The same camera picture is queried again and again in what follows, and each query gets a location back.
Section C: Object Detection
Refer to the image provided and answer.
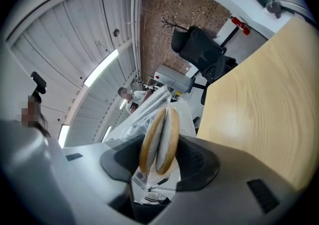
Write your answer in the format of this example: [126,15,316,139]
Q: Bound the red fire extinguisher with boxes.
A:
[229,15,251,36]

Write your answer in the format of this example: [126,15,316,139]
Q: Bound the white open shelf unit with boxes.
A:
[143,76,175,101]

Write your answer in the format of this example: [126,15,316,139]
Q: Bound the grey cabinet red sticker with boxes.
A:
[154,63,195,93]

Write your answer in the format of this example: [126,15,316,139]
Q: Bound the person's face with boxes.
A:
[21,95,43,129]

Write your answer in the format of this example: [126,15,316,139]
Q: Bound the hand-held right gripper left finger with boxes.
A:
[62,134,146,225]

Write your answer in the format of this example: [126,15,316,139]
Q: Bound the black office chair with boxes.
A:
[170,25,239,106]

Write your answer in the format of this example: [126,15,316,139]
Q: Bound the grey window handle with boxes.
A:
[265,0,283,19]

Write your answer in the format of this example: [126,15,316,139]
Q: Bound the black head-worn camera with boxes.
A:
[30,71,47,95]

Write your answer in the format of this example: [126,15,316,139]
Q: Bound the clear plastic bag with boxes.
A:
[119,83,198,195]

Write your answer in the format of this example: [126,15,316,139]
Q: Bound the dark branch coat stand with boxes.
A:
[160,16,188,32]

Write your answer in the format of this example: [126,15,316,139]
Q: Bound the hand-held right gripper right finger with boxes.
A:
[149,135,304,225]

